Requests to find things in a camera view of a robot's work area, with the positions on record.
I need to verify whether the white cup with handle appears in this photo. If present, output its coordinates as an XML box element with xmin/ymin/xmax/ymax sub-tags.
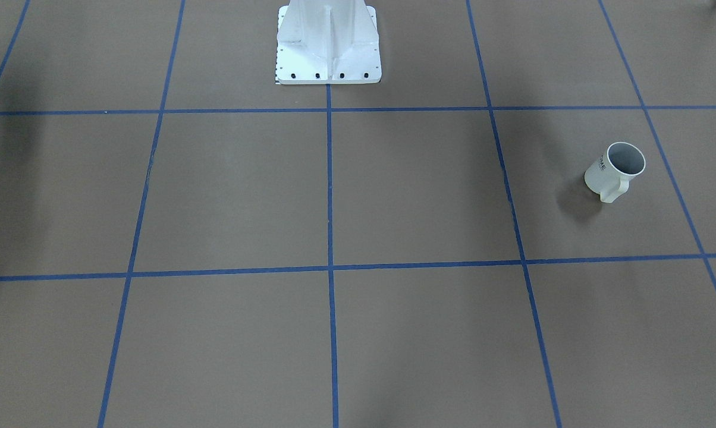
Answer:
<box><xmin>583</xmin><ymin>141</ymin><xmax>646</xmax><ymax>204</ymax></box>

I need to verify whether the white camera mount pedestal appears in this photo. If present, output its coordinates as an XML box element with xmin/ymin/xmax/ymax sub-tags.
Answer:
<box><xmin>275</xmin><ymin>1</ymin><xmax>382</xmax><ymax>85</ymax></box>

